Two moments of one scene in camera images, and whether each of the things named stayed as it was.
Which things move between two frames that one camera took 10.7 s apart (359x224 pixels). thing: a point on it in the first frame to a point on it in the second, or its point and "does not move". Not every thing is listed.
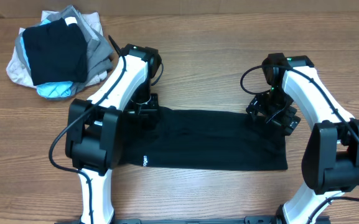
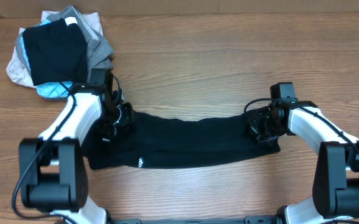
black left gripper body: (142, 101) to (119, 116)
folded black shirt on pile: (58, 52) does not move
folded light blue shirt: (58, 89) does not move
